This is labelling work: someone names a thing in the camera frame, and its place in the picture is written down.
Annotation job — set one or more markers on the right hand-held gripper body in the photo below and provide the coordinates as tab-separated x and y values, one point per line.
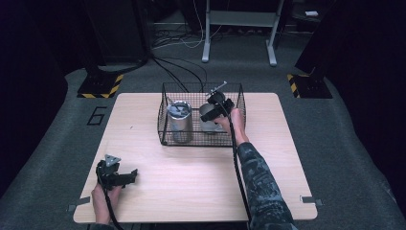
223	102

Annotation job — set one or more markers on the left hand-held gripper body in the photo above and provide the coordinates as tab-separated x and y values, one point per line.
110	175

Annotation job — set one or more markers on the person's left hand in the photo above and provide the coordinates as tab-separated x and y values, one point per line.
101	201

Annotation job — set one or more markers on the person's right hand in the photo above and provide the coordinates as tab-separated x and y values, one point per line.
237	126

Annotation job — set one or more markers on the white metal stand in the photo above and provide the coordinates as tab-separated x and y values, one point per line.
206	48

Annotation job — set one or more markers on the black yellow striped stand base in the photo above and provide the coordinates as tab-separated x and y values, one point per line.
311	87
99	86

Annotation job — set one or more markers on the black cabinet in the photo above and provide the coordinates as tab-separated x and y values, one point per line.
121	32

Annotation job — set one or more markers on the small white box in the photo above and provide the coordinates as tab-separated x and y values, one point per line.
311	13

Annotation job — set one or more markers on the grey table bracket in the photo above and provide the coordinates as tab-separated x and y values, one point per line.
309	200
81	202

